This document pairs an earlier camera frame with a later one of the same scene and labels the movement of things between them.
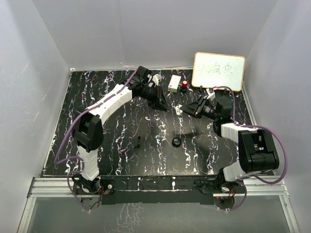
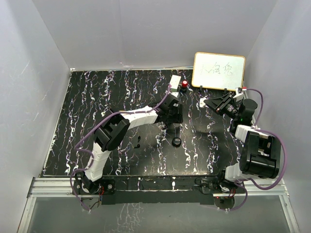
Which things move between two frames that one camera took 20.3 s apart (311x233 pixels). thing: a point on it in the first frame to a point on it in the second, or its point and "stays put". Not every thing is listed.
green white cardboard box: [174, 83] stays put
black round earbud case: [176, 141] stays put
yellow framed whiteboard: [213, 70] stays put
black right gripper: [195, 106] to [217, 103]
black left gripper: [155, 103] to [178, 119]
